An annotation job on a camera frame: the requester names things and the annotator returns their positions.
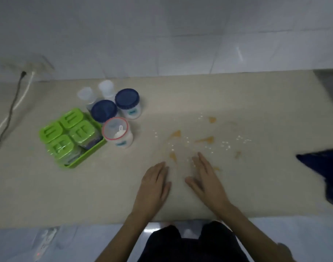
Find person's black trousers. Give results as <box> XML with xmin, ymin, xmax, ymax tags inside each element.
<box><xmin>138</xmin><ymin>221</ymin><xmax>250</xmax><ymax>262</ymax></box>

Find white plastic scoop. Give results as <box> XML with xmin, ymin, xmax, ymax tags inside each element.
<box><xmin>113</xmin><ymin>125</ymin><xmax>126</xmax><ymax>139</ymax></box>

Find person's left hand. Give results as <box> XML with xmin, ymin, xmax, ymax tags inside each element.
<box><xmin>132</xmin><ymin>161</ymin><xmax>172</xmax><ymax>220</ymax></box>

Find green-lidded clear container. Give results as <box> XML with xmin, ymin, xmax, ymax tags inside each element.
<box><xmin>59</xmin><ymin>108</ymin><xmax>86</xmax><ymax>130</ymax></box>
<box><xmin>40</xmin><ymin>121</ymin><xmax>64</xmax><ymax>143</ymax></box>
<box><xmin>69</xmin><ymin>120</ymin><xmax>99</xmax><ymax>149</ymax></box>
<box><xmin>48</xmin><ymin>134</ymin><xmax>82</xmax><ymax>164</ymax></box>

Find person's right forearm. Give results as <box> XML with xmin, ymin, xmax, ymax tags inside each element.
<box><xmin>213</xmin><ymin>202</ymin><xmax>296</xmax><ymax>262</ymax></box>

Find person's left forearm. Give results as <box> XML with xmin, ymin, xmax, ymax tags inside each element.
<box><xmin>95</xmin><ymin>212</ymin><xmax>156</xmax><ymax>262</ymax></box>

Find clear plastic cup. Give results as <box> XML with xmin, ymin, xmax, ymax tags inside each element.
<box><xmin>98</xmin><ymin>80</ymin><xmax>115</xmax><ymax>102</ymax></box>
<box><xmin>77</xmin><ymin>87</ymin><xmax>97</xmax><ymax>111</ymax></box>

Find white plastic device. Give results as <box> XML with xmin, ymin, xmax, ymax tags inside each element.
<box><xmin>33</xmin><ymin>228</ymin><xmax>58</xmax><ymax>257</ymax></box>

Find green plastic tray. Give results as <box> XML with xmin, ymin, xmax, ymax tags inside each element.
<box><xmin>39</xmin><ymin>108</ymin><xmax>108</xmax><ymax>169</ymax></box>

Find black power cable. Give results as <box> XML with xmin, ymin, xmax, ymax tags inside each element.
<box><xmin>0</xmin><ymin>71</ymin><xmax>27</xmax><ymax>157</ymax></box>

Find person's right hand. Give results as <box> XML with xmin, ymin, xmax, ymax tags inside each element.
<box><xmin>185</xmin><ymin>152</ymin><xmax>233</xmax><ymax>216</ymax></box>

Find white power cable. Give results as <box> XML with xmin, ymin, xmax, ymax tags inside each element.
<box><xmin>0</xmin><ymin>71</ymin><xmax>36</xmax><ymax>140</ymax></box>

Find blue-lidded white jar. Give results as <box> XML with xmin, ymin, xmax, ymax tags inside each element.
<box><xmin>115</xmin><ymin>88</ymin><xmax>143</xmax><ymax>120</ymax></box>
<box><xmin>90</xmin><ymin>100</ymin><xmax>118</xmax><ymax>124</ymax></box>

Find scattered white grains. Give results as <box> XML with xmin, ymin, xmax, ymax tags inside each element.
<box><xmin>153</xmin><ymin>113</ymin><xmax>252</xmax><ymax>162</ymax></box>

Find orange liquid spill spots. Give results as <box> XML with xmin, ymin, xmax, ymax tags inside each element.
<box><xmin>168</xmin><ymin>117</ymin><xmax>242</xmax><ymax>172</ymax></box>

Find open red-rimmed white jar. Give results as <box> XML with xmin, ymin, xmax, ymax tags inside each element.
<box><xmin>102</xmin><ymin>117</ymin><xmax>134</xmax><ymax>149</ymax></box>

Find white wall socket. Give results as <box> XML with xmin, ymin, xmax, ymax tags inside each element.
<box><xmin>3</xmin><ymin>58</ymin><xmax>55</xmax><ymax>77</ymax></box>

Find dark blue cloth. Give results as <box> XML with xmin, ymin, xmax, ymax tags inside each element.
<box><xmin>296</xmin><ymin>148</ymin><xmax>333</xmax><ymax>209</ymax></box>

